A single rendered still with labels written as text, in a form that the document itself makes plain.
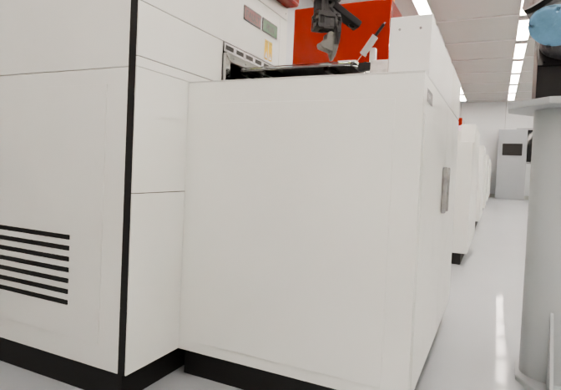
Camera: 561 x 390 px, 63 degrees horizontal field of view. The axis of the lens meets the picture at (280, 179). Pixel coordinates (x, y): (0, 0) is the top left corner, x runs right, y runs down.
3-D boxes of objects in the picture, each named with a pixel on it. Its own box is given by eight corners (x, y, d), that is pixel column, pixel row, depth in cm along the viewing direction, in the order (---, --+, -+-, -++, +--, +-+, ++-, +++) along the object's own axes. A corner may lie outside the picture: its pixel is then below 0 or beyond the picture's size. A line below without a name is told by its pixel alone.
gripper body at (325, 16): (310, 33, 154) (312, -3, 154) (334, 37, 157) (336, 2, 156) (318, 27, 147) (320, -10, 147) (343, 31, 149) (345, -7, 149)
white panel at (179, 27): (128, 66, 108) (134, -106, 107) (277, 111, 181) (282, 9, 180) (138, 65, 106) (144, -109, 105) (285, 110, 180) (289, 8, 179)
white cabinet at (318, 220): (176, 377, 127) (188, 83, 124) (306, 296, 214) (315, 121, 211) (412, 448, 99) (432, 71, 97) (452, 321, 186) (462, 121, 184)
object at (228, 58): (220, 83, 140) (222, 52, 139) (281, 103, 179) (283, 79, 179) (225, 83, 139) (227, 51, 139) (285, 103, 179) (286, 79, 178)
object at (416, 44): (387, 77, 107) (390, 17, 107) (422, 108, 157) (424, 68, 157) (428, 75, 103) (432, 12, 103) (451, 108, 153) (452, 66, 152)
